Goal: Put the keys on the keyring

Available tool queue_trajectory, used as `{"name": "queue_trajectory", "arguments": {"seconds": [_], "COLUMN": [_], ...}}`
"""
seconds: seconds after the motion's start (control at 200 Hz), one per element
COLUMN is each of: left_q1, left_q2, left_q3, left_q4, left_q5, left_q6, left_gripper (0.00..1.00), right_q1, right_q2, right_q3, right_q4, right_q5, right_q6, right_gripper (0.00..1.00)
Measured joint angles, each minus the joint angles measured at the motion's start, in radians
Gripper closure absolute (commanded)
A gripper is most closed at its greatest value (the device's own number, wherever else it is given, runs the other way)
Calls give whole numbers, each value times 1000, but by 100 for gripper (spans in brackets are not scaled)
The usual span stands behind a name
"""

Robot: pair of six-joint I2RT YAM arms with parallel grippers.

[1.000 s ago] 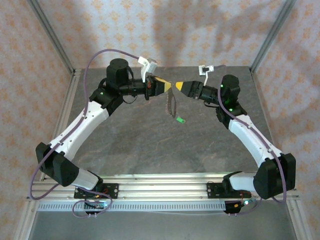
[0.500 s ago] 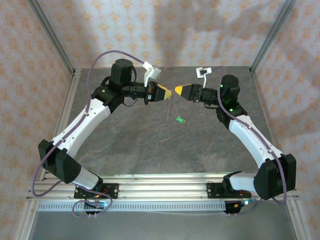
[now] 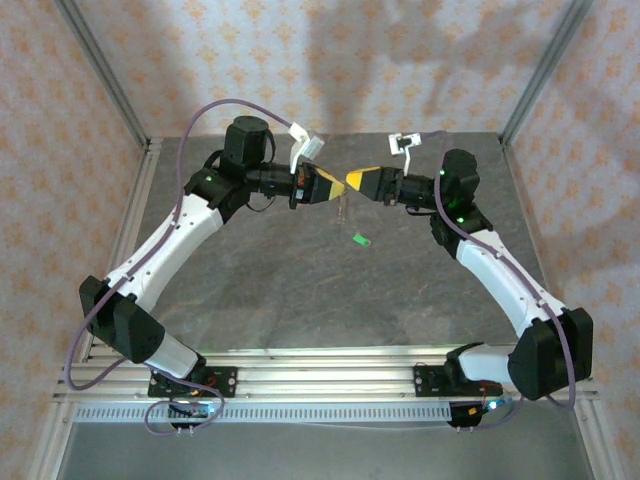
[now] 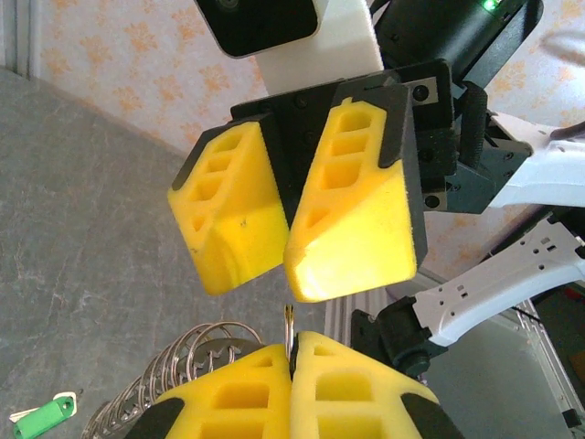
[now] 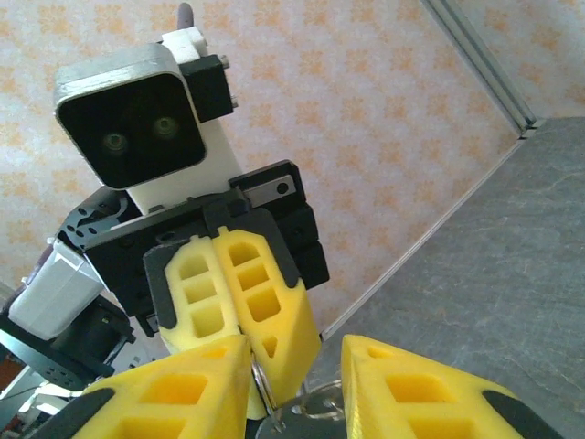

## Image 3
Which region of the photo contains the black controller board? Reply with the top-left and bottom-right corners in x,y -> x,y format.
167,399 -> 224,432
446,394 -> 511,432

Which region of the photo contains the grey metal sheet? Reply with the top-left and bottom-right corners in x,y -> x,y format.
59,422 -> 599,480

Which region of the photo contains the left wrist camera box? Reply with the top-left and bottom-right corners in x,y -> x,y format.
288,122 -> 326,176

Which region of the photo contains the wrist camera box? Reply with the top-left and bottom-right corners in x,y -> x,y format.
388,132 -> 424,174
288,122 -> 326,176

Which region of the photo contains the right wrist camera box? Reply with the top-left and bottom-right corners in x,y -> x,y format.
388,132 -> 424,174

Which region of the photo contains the aluminium table side rail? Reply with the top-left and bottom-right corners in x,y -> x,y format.
27,138 -> 164,480
499,138 -> 629,480

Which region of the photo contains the aluminium frame post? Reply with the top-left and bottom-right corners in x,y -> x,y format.
499,0 -> 595,146
53,0 -> 152,152

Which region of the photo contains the aluminium base rail beam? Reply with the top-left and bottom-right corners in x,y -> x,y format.
52,349 -> 600,402

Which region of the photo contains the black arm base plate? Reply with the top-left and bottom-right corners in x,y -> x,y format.
148,366 -> 239,399
413,364 -> 454,399

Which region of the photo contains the slotted grey cable duct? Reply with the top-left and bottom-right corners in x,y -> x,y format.
74,403 -> 454,425

